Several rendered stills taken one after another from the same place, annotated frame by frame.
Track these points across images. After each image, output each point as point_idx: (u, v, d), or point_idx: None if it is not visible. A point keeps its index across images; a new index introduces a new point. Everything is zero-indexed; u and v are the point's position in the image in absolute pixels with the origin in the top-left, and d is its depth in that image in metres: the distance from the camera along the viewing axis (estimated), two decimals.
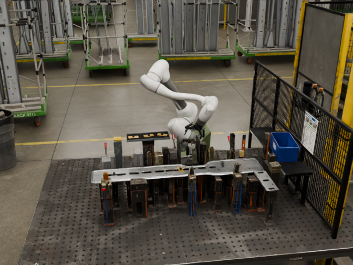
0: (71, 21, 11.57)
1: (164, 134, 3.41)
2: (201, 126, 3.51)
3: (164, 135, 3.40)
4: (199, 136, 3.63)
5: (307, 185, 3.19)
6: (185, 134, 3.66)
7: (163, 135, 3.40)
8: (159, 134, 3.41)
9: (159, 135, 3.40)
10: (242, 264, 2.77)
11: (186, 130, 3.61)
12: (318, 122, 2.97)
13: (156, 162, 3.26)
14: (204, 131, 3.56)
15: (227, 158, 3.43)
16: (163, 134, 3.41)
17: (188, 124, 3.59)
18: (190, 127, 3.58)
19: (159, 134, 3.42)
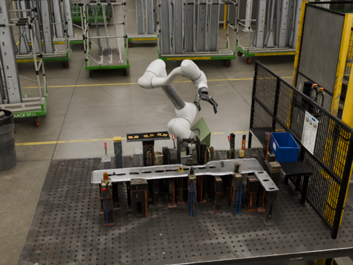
0: (71, 21, 11.57)
1: (164, 134, 3.41)
2: (207, 90, 3.08)
3: (164, 135, 3.40)
4: (214, 106, 3.03)
5: (307, 185, 3.19)
6: (200, 110, 2.94)
7: (163, 135, 3.40)
8: (159, 134, 3.41)
9: (159, 135, 3.40)
10: (242, 264, 2.77)
11: (198, 102, 2.97)
12: (318, 122, 2.97)
13: (156, 162, 3.26)
14: (213, 98, 3.07)
15: (227, 158, 3.43)
16: (163, 134, 3.41)
17: (195, 99, 3.02)
18: (199, 99, 3.01)
19: (159, 134, 3.42)
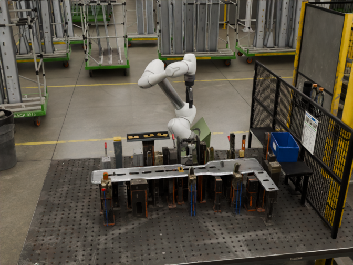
0: (71, 21, 11.57)
1: (164, 134, 3.41)
2: None
3: (164, 135, 3.40)
4: (187, 95, 3.28)
5: (307, 185, 3.19)
6: (190, 108, 3.19)
7: (163, 135, 3.40)
8: (159, 134, 3.41)
9: (159, 135, 3.40)
10: (242, 264, 2.77)
11: (192, 101, 3.16)
12: (318, 122, 2.97)
13: (156, 162, 3.26)
14: None
15: (227, 158, 3.43)
16: (163, 134, 3.41)
17: (189, 94, 3.12)
18: None
19: (159, 134, 3.42)
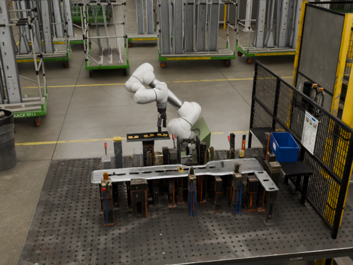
0: (71, 21, 11.57)
1: (164, 134, 3.41)
2: (165, 108, 3.33)
3: (164, 135, 3.40)
4: (164, 121, 3.43)
5: (307, 185, 3.19)
6: (159, 133, 3.34)
7: (163, 135, 3.40)
8: (159, 134, 3.41)
9: (159, 135, 3.40)
10: (242, 264, 2.77)
11: (161, 127, 3.30)
12: (318, 122, 2.97)
13: (156, 162, 3.26)
14: (165, 112, 3.39)
15: (227, 158, 3.43)
16: (163, 134, 3.41)
17: (157, 120, 3.28)
18: (160, 120, 3.30)
19: (159, 134, 3.42)
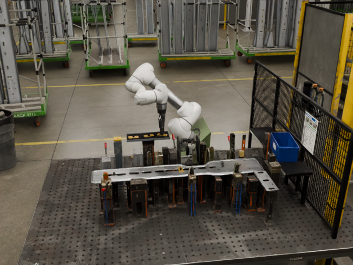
0: (71, 21, 11.57)
1: (164, 134, 3.41)
2: None
3: (164, 135, 3.40)
4: None
5: (307, 185, 3.19)
6: (162, 134, 3.40)
7: (163, 135, 3.39)
8: (159, 134, 3.41)
9: (159, 135, 3.40)
10: (242, 264, 2.77)
11: (163, 128, 3.37)
12: (318, 122, 2.97)
13: (156, 162, 3.26)
14: (165, 116, 3.40)
15: (227, 158, 3.43)
16: (163, 134, 3.41)
17: (158, 123, 3.32)
18: (161, 122, 3.34)
19: (159, 134, 3.42)
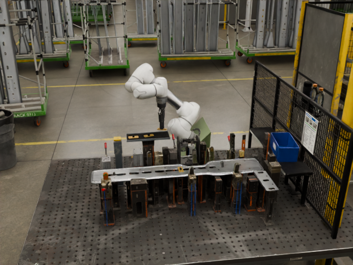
0: (71, 21, 11.57)
1: (164, 129, 3.39)
2: None
3: (164, 130, 3.38)
4: None
5: (307, 185, 3.19)
6: (162, 129, 3.38)
7: (163, 130, 3.37)
8: (159, 129, 3.39)
9: (159, 129, 3.38)
10: (242, 264, 2.77)
11: (163, 122, 3.35)
12: (318, 122, 2.97)
13: (156, 162, 3.26)
14: (165, 110, 3.37)
15: (227, 158, 3.43)
16: (163, 128, 3.39)
17: (158, 117, 3.30)
18: (161, 116, 3.32)
19: (159, 129, 3.40)
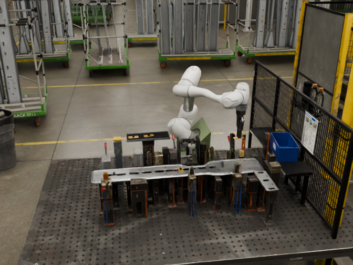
0: (71, 21, 11.57)
1: (241, 137, 3.16)
2: None
3: (241, 138, 3.15)
4: None
5: (307, 185, 3.19)
6: (239, 137, 3.15)
7: (241, 139, 3.14)
8: (237, 138, 3.15)
9: (237, 139, 3.14)
10: (242, 264, 2.77)
11: (241, 130, 3.12)
12: (318, 122, 2.97)
13: (156, 162, 3.26)
14: None
15: (227, 158, 3.43)
16: (239, 137, 3.15)
17: (240, 125, 3.06)
18: None
19: (236, 138, 3.15)
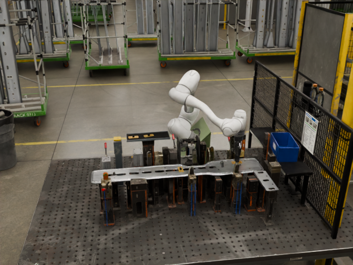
0: (71, 21, 11.57)
1: (239, 162, 3.25)
2: None
3: (239, 162, 3.24)
4: (236, 154, 3.23)
5: (307, 185, 3.19)
6: (237, 162, 3.24)
7: (239, 163, 3.23)
8: (235, 162, 3.23)
9: None
10: (242, 264, 2.77)
11: (239, 155, 3.21)
12: (318, 122, 2.97)
13: (156, 162, 3.26)
14: None
15: (227, 158, 3.43)
16: None
17: (238, 151, 3.15)
18: None
19: (234, 162, 3.24)
